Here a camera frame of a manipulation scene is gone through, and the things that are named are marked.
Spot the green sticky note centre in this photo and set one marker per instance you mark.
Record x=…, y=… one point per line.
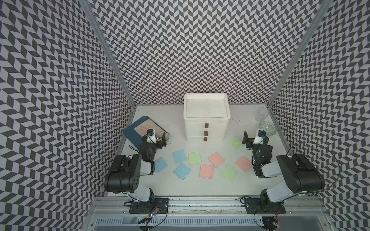
x=194, y=158

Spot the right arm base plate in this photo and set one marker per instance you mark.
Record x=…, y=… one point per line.
x=256, y=205

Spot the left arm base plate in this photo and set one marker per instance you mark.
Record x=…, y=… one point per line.
x=158, y=205

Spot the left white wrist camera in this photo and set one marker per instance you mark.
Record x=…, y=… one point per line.
x=151, y=136

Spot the aluminium front rail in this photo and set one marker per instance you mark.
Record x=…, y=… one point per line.
x=211, y=205

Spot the pink sticky note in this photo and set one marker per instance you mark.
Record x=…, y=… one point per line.
x=244, y=164
x=216, y=159
x=206, y=171

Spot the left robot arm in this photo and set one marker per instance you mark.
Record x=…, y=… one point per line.
x=125, y=171

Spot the blue sticky note upper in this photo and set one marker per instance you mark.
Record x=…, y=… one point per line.
x=179, y=156

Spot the blue sticky note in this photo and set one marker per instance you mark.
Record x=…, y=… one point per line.
x=179, y=156
x=161, y=164
x=182, y=171

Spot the green sticky note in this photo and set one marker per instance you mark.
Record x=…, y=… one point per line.
x=229, y=173
x=194, y=158
x=236, y=143

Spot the blue sticky note lower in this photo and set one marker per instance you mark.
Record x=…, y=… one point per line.
x=182, y=171

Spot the green sticky note lower right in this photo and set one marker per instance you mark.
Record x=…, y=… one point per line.
x=229, y=173

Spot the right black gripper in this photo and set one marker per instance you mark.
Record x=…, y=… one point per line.
x=249, y=140

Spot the blue sticky note far left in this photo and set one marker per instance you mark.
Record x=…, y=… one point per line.
x=161, y=164

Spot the green sticky note upper right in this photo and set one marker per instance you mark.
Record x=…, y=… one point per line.
x=236, y=143

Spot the clear drinking glass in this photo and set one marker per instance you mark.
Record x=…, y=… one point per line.
x=262, y=114

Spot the white three-drawer plastic cabinet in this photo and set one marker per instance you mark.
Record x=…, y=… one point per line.
x=206, y=106

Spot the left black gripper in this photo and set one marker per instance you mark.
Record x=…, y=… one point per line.
x=159, y=143

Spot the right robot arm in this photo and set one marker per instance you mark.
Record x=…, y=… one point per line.
x=299, y=175

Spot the dark blue tray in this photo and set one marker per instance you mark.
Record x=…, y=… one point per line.
x=132, y=135

